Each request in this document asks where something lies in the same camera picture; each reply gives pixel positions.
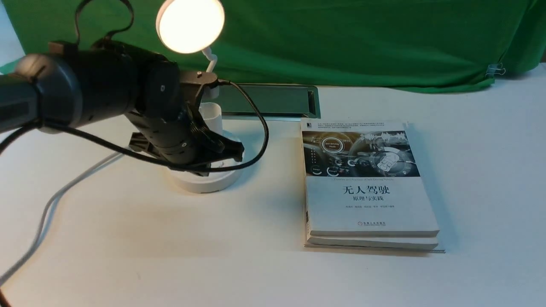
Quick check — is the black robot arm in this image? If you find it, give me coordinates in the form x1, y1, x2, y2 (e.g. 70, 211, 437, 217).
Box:
0, 39, 244, 176

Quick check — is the grey lamp power cable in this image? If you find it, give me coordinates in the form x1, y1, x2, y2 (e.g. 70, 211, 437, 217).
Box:
0, 151, 124, 286

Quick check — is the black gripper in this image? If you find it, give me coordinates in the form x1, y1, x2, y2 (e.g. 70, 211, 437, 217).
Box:
125, 97, 244, 172

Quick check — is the green backdrop cloth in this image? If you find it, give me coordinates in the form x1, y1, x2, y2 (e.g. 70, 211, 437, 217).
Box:
0, 0, 546, 93

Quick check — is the silver binder clip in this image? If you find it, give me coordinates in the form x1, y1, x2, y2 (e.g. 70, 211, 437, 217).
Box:
484, 63, 506, 78

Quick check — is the white top book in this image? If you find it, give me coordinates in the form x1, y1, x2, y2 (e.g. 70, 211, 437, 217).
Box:
301, 119, 439, 237

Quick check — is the white book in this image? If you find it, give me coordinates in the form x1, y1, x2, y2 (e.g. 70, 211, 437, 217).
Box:
304, 211, 445, 253
301, 119, 439, 237

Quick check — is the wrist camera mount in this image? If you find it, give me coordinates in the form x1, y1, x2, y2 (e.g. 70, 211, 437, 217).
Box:
179, 70, 220, 106

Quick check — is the white desk lamp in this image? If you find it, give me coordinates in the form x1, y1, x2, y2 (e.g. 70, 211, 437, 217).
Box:
156, 0, 241, 194

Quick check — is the white bottom book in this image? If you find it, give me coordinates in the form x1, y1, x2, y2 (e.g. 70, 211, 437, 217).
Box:
304, 211, 445, 253

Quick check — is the metal desk cable tray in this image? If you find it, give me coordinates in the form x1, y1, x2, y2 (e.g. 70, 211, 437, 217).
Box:
213, 84, 321, 121

